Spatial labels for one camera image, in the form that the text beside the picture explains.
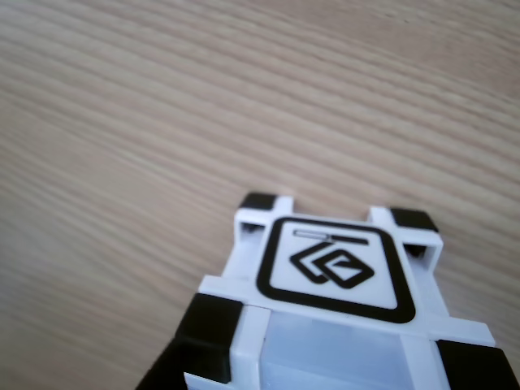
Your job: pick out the white cube with double-diamond symbol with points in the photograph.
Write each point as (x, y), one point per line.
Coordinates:
(333, 333)

